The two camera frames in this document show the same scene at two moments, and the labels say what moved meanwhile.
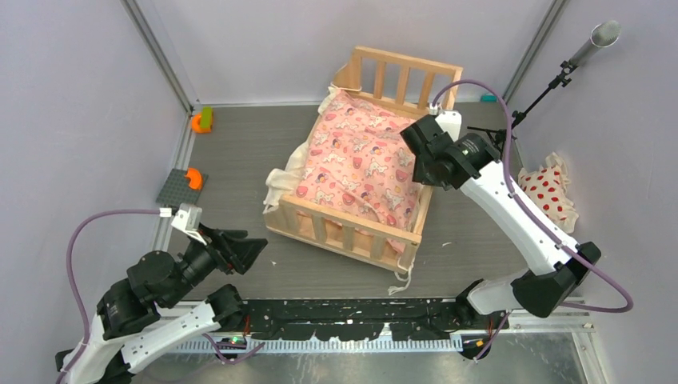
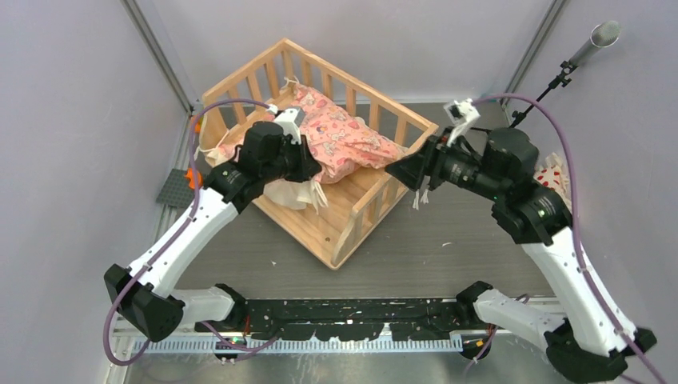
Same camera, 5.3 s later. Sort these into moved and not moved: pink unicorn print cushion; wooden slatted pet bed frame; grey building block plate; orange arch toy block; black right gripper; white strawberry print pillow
Moved: pink unicorn print cushion; wooden slatted pet bed frame
Not moved: grey building block plate; black right gripper; white strawberry print pillow; orange arch toy block
